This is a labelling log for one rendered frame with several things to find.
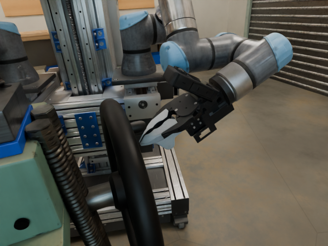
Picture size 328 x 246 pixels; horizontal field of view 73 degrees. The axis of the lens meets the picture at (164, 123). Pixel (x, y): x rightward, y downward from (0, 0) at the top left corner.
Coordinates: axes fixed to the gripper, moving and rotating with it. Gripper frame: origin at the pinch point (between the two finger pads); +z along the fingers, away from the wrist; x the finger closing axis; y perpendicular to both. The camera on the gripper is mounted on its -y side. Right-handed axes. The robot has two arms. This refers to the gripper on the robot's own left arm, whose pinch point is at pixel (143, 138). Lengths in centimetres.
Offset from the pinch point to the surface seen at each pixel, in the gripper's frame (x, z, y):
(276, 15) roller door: 220, -215, 133
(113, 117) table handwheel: -13.2, -1.0, -15.1
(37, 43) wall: 319, 71, 4
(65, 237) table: -20.9, 9.3, -11.6
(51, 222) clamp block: -20.1, 9.2, -13.6
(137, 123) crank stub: -0.7, -1.2, -4.3
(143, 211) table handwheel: -22.8, 1.2, -10.1
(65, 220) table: -18.8, 9.4, -11.5
